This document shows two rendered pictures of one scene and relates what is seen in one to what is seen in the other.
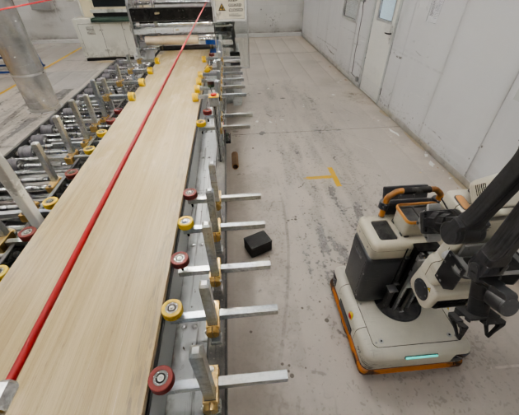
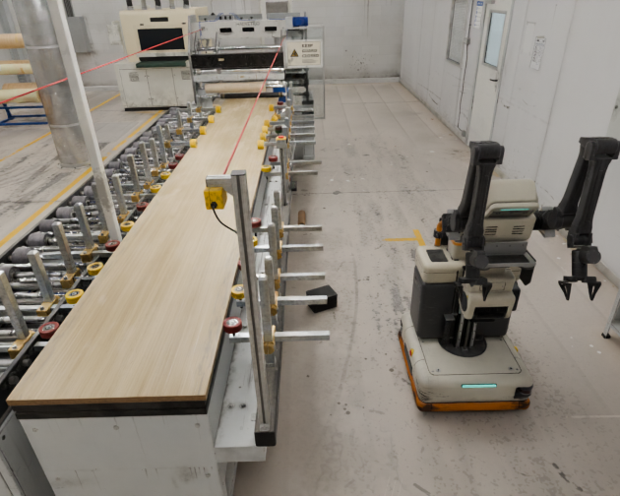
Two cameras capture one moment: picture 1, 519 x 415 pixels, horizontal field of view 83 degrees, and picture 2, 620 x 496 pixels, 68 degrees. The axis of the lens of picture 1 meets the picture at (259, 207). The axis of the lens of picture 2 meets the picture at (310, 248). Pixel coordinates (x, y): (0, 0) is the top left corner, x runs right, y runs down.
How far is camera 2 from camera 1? 119 cm
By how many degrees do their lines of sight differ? 11
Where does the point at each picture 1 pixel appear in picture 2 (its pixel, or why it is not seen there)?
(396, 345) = (453, 374)
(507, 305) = (478, 259)
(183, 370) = (243, 351)
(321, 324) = (385, 372)
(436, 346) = (494, 376)
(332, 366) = (392, 407)
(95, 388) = (185, 325)
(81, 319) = (168, 293)
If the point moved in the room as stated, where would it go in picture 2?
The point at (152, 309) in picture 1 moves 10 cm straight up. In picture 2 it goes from (223, 289) to (221, 272)
